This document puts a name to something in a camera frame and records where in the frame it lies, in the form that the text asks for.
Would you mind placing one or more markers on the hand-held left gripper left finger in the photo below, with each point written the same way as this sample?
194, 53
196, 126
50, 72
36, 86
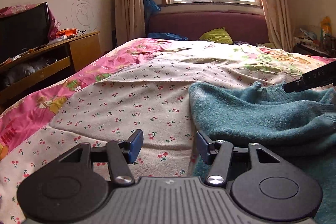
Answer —
136, 145

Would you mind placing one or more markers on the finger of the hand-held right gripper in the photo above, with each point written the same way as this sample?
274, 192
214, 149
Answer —
292, 85

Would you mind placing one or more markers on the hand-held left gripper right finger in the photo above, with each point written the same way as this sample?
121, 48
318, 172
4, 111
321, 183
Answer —
202, 148

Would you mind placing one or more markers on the teal fuzzy sweater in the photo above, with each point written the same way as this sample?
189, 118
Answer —
249, 119

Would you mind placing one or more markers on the cluttered side table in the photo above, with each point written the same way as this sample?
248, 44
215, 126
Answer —
309, 40

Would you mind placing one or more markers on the cherry print bed sheet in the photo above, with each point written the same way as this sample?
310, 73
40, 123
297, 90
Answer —
126, 98

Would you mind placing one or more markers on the purple cloth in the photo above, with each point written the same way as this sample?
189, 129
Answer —
241, 42

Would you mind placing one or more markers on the yellow-green pillow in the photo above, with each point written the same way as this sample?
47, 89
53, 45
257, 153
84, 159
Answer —
218, 36

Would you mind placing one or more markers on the pink floral quilt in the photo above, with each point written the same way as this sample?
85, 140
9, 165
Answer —
39, 103

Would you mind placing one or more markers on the wooden television cabinet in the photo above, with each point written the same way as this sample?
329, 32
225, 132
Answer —
85, 48

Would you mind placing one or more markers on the blue cloth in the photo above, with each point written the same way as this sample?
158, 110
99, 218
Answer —
165, 35

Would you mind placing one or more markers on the maroon bed headboard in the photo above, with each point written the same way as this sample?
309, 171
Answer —
189, 24

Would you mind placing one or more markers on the orange item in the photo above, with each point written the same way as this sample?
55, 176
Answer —
67, 33

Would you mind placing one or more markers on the grey plastic bags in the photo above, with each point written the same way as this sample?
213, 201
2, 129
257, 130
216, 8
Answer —
21, 70

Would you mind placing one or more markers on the blue plastic bag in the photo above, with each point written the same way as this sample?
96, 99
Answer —
150, 5

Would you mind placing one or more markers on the black television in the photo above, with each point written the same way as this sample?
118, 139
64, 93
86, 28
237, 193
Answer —
21, 35

